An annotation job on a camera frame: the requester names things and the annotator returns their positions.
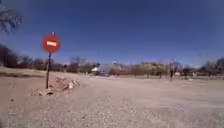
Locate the white building with dark roof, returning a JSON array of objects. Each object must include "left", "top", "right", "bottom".
[{"left": 90, "top": 63, "right": 113, "bottom": 77}]

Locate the row of bare trees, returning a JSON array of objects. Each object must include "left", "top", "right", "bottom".
[{"left": 0, "top": 44, "right": 224, "bottom": 80}]

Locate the pale gravel road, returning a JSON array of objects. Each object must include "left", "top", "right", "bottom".
[{"left": 0, "top": 73, "right": 224, "bottom": 128}]

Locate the pile of rocks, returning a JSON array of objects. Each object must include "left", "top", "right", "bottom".
[{"left": 30, "top": 76, "right": 81, "bottom": 98}]

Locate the red round road sign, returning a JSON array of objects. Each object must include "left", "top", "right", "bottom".
[{"left": 42, "top": 31, "right": 63, "bottom": 90}]

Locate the bare brown dirt ground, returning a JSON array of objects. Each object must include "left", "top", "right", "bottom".
[{"left": 0, "top": 66, "right": 84, "bottom": 111}]

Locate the bare tree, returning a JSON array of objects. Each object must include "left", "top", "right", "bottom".
[{"left": 0, "top": 6, "right": 24, "bottom": 34}]

